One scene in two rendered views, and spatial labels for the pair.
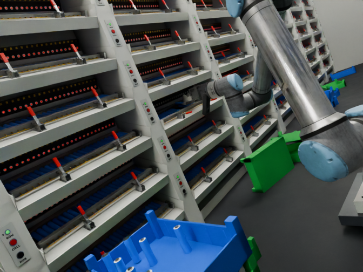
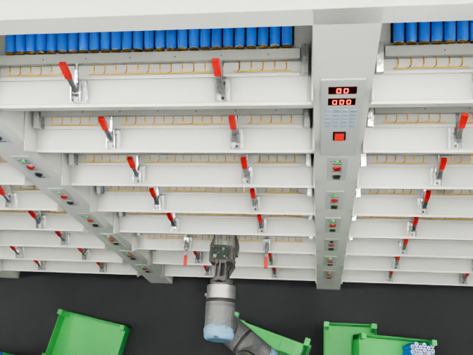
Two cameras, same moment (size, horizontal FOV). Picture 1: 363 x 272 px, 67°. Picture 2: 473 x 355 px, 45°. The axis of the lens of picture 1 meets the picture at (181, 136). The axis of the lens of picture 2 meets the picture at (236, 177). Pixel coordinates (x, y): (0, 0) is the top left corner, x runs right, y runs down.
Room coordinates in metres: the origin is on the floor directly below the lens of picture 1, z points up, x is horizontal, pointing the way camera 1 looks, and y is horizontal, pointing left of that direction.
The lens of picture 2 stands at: (1.45, -0.73, 2.34)
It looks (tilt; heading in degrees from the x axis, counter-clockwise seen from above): 65 degrees down; 69
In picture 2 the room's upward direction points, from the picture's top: 18 degrees counter-clockwise
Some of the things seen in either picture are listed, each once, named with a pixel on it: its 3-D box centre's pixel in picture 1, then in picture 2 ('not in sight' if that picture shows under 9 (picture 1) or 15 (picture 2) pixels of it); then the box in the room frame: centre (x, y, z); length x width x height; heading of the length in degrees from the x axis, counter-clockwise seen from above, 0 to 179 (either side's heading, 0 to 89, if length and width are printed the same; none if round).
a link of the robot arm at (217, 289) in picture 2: (214, 89); (219, 291); (1.46, -0.26, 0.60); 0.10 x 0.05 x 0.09; 139
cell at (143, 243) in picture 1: (147, 251); not in sight; (0.58, 0.17, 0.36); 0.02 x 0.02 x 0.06
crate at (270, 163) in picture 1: (268, 163); (270, 339); (1.50, -0.39, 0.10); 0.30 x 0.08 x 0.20; 121
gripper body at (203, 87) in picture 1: (201, 92); (222, 264); (1.52, -0.20, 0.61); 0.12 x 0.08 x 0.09; 49
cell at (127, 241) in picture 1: (132, 250); not in sight; (0.62, 0.22, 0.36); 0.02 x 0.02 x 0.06
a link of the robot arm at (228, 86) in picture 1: (228, 85); (219, 320); (1.40, -0.32, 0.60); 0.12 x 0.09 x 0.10; 49
